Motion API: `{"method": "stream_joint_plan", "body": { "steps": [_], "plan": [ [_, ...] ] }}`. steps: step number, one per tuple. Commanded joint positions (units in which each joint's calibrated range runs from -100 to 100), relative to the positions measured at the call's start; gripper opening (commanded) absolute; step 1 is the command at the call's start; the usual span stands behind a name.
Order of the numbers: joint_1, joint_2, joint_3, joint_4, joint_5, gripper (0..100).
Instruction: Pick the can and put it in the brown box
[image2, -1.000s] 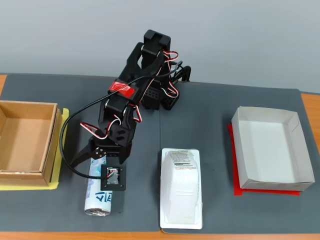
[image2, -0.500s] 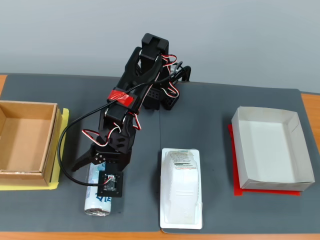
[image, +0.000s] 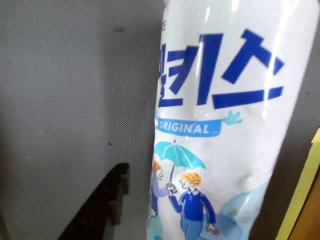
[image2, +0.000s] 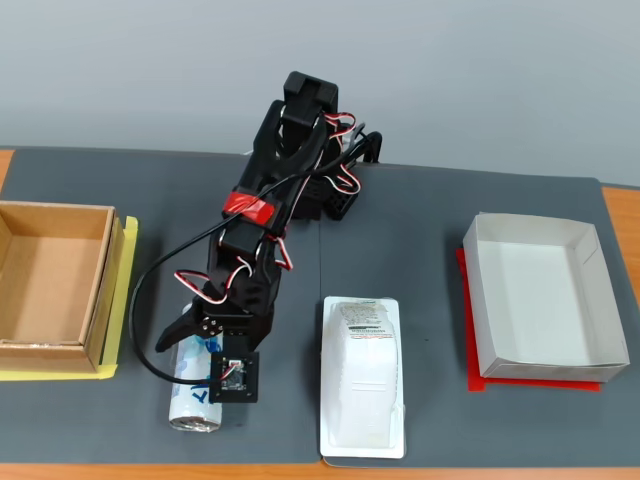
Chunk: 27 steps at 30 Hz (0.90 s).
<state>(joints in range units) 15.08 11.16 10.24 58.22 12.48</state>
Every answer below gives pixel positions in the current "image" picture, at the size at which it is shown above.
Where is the yellow paper sheet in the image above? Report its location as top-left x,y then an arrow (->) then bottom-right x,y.
276,126 -> 320,240

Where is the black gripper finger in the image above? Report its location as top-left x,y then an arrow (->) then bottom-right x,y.
56,162 -> 130,240

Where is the brown cardboard box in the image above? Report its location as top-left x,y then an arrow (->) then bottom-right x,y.
294,162 -> 320,240

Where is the dark grey table mat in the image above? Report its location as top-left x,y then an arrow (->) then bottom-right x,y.
0,0 -> 320,240

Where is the white blue drink can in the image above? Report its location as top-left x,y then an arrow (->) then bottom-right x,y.
146,0 -> 320,240

